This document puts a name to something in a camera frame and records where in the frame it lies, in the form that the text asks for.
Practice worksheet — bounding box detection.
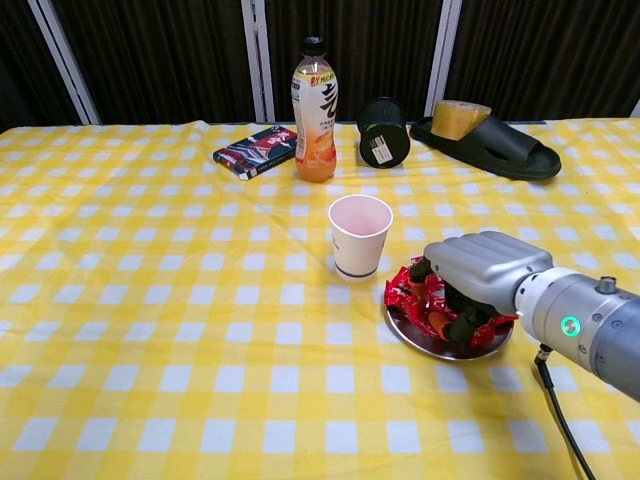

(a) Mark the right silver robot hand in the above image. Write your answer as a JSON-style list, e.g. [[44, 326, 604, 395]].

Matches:
[[406, 230, 555, 345]]

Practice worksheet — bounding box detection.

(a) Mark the white paper cup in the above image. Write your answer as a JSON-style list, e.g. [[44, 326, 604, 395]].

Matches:
[[327, 194, 395, 282]]

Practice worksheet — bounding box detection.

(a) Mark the silver metal plate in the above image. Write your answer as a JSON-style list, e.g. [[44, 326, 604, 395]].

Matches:
[[385, 261, 517, 362]]

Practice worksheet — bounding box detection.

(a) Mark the black rubber slipper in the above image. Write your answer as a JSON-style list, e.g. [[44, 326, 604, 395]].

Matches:
[[409, 114, 563, 181]]

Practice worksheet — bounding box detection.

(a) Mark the yellow tape roll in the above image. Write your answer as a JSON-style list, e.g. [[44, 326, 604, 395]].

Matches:
[[430, 98, 494, 141]]

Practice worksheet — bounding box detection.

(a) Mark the black mesh pen holder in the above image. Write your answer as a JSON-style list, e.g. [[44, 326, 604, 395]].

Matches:
[[356, 96, 412, 170]]

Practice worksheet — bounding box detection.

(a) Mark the orange juice bottle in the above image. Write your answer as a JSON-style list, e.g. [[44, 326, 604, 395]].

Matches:
[[290, 35, 340, 184]]

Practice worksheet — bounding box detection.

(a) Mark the dark pleated curtain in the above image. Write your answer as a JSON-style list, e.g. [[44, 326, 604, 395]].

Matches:
[[49, 0, 257, 126], [0, 0, 84, 132], [446, 0, 640, 123], [262, 0, 445, 124]]

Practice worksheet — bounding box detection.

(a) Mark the dark blue printed box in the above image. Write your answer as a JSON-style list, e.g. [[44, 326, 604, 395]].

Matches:
[[212, 124, 300, 182]]

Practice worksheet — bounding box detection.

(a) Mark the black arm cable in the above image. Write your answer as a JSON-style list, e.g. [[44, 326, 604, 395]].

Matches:
[[533, 348, 597, 480]]

